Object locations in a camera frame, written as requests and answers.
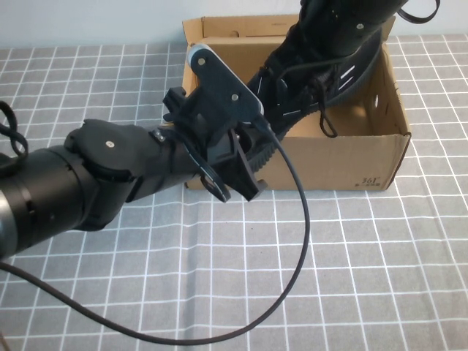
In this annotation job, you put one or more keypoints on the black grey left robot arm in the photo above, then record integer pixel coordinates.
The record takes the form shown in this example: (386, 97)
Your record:
(55, 190)

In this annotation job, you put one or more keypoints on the black mesh sneaker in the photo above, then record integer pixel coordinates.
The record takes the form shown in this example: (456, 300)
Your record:
(292, 95)

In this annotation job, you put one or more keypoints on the left wrist camera black silver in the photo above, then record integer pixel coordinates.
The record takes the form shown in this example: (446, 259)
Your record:
(219, 84)

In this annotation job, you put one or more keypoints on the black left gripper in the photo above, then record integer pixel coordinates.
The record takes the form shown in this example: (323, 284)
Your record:
(204, 146)

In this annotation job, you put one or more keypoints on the brown cardboard shoe box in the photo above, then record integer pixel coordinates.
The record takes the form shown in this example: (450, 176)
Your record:
(329, 164)

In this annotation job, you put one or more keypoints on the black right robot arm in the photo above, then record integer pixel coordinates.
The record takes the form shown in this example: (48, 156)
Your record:
(365, 14)

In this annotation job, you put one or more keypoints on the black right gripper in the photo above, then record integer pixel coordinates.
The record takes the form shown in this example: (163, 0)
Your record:
(314, 33)

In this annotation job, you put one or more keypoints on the grey white-checked tablecloth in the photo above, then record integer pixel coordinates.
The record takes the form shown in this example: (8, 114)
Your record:
(365, 274)

